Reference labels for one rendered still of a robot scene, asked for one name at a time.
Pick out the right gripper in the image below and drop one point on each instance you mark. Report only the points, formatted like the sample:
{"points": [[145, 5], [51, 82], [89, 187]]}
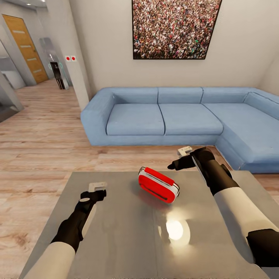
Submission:
{"points": [[179, 164]]}

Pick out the radio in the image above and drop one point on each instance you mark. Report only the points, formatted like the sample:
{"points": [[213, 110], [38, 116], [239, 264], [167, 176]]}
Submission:
{"points": [[158, 185]]}

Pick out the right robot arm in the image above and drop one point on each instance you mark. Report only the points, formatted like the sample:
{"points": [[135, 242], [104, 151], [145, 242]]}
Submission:
{"points": [[255, 237]]}

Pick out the coffee table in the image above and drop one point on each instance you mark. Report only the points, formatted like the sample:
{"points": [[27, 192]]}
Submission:
{"points": [[135, 235]]}

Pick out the picture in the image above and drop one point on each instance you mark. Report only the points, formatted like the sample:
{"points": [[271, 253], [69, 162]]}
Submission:
{"points": [[173, 29]]}

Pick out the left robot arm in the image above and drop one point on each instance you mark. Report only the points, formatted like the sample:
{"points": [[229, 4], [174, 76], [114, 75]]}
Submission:
{"points": [[56, 260]]}

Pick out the stairs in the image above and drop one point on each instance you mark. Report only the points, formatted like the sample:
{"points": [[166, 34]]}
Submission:
{"points": [[7, 111]]}

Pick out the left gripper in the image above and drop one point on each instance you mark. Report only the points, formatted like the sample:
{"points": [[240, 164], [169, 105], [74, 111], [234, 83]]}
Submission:
{"points": [[99, 194]]}

